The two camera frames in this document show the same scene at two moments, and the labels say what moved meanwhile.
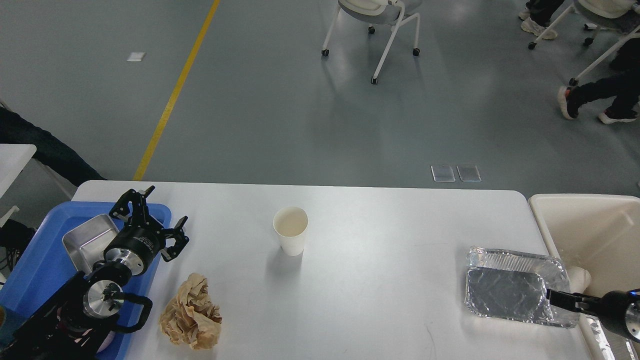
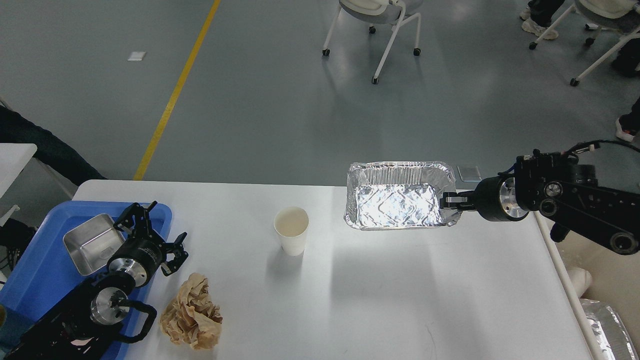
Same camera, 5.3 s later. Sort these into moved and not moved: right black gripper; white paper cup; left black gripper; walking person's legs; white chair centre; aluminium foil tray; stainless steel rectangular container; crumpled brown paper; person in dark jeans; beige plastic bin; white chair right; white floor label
Moved: aluminium foil tray; left black gripper; right black gripper; walking person's legs
Not moved: crumpled brown paper; white chair centre; person in dark jeans; white floor label; white paper cup; white chair right; beige plastic bin; stainless steel rectangular container
